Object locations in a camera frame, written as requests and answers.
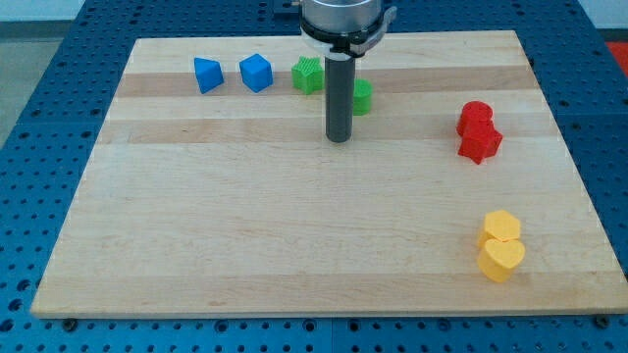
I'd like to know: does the red circle block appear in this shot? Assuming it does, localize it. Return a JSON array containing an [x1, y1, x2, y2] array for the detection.
[[456, 101, 494, 136]]

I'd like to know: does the green star block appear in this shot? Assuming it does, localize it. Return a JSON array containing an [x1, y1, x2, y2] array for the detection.
[[291, 56, 324, 95]]

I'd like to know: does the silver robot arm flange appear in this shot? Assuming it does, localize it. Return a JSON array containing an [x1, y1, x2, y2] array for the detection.
[[298, 0, 397, 61]]

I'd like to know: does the yellow heart block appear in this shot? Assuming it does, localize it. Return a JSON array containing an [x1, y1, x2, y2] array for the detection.
[[477, 239, 526, 283]]

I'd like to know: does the green circle block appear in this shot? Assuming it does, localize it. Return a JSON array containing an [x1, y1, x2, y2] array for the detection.
[[353, 78, 373, 116]]

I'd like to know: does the blue cube block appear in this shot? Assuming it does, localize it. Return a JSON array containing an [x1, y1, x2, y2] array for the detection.
[[238, 54, 274, 93]]

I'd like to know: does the yellow hexagon block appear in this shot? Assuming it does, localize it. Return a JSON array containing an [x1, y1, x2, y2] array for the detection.
[[477, 210, 521, 248]]

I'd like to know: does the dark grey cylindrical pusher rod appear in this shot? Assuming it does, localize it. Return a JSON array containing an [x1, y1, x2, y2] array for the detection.
[[325, 58, 355, 143]]

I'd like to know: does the red star block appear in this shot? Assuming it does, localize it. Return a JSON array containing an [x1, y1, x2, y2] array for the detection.
[[457, 121, 503, 165]]

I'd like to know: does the light wooden board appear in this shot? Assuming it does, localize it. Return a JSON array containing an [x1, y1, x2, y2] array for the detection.
[[31, 30, 627, 319]]

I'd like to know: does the blue triangular block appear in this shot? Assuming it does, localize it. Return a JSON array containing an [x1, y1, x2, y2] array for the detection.
[[193, 57, 225, 94]]

